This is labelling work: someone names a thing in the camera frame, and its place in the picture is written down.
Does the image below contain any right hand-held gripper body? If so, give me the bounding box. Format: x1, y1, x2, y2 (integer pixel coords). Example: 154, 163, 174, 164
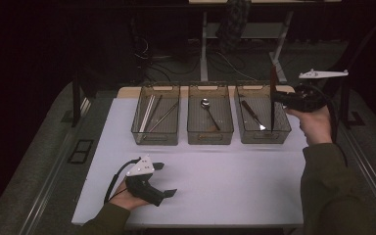
285, 68, 350, 113

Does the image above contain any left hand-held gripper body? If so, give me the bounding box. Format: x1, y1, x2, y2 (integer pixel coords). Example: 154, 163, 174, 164
125, 155, 165, 208

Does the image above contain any transparent brown plastic bin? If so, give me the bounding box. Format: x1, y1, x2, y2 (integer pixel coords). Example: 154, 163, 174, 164
234, 81, 292, 145
186, 82, 235, 146
130, 82, 181, 146

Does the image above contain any wooden-handled fork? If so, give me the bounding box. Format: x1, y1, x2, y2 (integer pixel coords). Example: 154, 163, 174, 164
240, 99, 267, 131

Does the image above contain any metal chopstick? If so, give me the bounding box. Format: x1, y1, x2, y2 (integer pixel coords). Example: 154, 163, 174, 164
145, 95, 164, 131
148, 101, 180, 133

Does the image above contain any metal spoon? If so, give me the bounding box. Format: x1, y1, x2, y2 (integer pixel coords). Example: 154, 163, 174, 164
200, 98, 221, 131

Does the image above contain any person's left hand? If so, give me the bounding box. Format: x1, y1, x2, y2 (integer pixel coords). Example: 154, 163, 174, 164
109, 180, 150, 212

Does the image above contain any person's right hand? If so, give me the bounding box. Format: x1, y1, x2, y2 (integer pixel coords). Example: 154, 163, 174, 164
285, 106, 333, 146

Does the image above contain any white table cover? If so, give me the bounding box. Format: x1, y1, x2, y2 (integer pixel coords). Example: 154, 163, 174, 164
70, 96, 311, 228

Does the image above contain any black metal stand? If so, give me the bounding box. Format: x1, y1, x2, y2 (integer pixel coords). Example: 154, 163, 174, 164
295, 13, 376, 130
70, 70, 99, 128

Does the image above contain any dark hanging cloth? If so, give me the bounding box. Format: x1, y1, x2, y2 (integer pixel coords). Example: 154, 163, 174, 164
214, 0, 253, 52

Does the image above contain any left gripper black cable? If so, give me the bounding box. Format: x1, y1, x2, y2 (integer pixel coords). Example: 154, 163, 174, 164
104, 157, 141, 205

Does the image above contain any white metal table frame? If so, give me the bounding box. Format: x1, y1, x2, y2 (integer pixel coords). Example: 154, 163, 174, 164
189, 0, 342, 84

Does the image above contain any tangle of floor cables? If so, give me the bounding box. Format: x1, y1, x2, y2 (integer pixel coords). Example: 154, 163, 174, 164
133, 35, 259, 82

